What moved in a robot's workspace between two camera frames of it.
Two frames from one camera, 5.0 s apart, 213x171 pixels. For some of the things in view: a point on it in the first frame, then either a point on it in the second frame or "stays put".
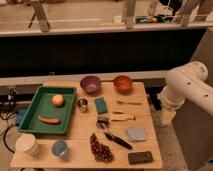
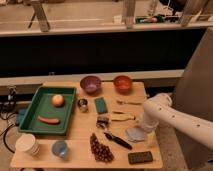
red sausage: (49, 120) stays put
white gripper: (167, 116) to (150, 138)
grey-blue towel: (136, 134) stays put
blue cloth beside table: (20, 115) stays put
